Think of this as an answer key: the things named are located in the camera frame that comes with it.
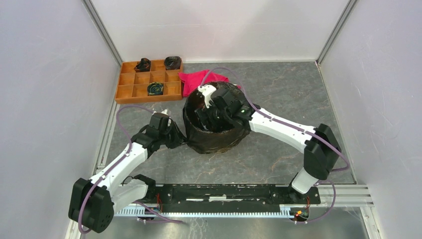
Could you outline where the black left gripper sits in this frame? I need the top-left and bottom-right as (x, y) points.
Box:
(159, 121), (189, 149)

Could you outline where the black plastic trash bag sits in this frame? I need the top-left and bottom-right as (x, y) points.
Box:
(183, 82), (255, 154)

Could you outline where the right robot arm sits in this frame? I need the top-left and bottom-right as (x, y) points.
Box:
(195, 85), (343, 203)

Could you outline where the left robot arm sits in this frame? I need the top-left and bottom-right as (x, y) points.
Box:
(68, 111), (185, 234)

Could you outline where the red crumpled cloth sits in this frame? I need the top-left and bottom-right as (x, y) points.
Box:
(178, 70), (229, 97)

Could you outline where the blue green rolled item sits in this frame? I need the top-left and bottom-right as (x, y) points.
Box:
(147, 82), (164, 96)

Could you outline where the wooden compartment tray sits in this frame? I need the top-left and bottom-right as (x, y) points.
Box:
(114, 59), (183, 104)

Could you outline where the dark rolled item back right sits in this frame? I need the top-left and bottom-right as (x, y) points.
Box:
(164, 56), (182, 70)

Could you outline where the black rolled item back left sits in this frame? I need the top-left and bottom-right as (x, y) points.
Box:
(134, 58), (151, 72)

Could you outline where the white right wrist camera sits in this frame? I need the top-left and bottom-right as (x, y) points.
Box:
(197, 85), (216, 109)

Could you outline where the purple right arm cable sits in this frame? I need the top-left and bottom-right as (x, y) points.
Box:
(199, 67), (350, 173)

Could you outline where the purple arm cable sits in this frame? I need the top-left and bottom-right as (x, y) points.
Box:
(199, 67), (350, 173)
(77, 105), (156, 235)

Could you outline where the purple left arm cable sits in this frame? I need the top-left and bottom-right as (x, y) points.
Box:
(77, 105), (156, 235)

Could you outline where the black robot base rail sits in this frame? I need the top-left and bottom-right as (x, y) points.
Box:
(134, 174), (321, 213)

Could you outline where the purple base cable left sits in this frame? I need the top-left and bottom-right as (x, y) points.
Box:
(131, 201), (184, 225)

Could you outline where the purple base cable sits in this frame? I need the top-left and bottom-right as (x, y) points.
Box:
(131, 201), (184, 225)
(293, 179), (337, 225)

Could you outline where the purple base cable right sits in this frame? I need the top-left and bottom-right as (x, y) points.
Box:
(293, 179), (337, 225)

